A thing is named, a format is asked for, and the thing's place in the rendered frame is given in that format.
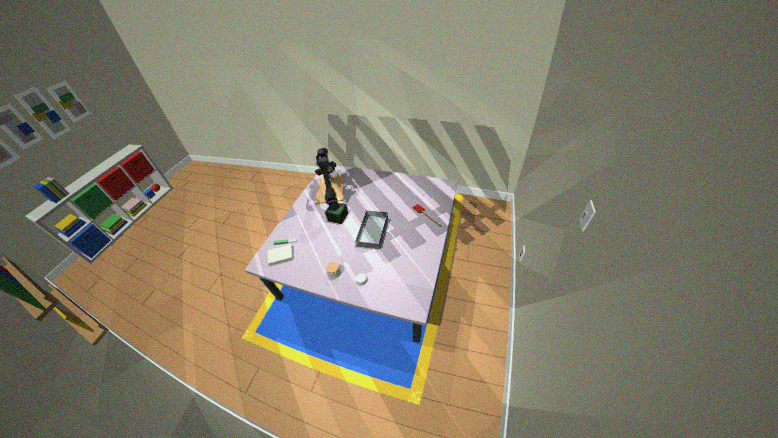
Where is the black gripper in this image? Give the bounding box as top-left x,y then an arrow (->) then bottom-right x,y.
315,161 -> 337,176

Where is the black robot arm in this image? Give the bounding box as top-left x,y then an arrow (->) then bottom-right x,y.
316,147 -> 339,211

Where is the light wooden board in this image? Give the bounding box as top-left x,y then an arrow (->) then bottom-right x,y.
314,175 -> 345,204

